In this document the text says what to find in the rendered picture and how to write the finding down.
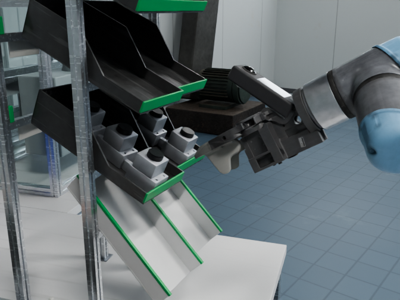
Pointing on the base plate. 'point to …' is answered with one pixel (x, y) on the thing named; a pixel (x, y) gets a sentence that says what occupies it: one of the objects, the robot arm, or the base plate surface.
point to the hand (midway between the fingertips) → (200, 150)
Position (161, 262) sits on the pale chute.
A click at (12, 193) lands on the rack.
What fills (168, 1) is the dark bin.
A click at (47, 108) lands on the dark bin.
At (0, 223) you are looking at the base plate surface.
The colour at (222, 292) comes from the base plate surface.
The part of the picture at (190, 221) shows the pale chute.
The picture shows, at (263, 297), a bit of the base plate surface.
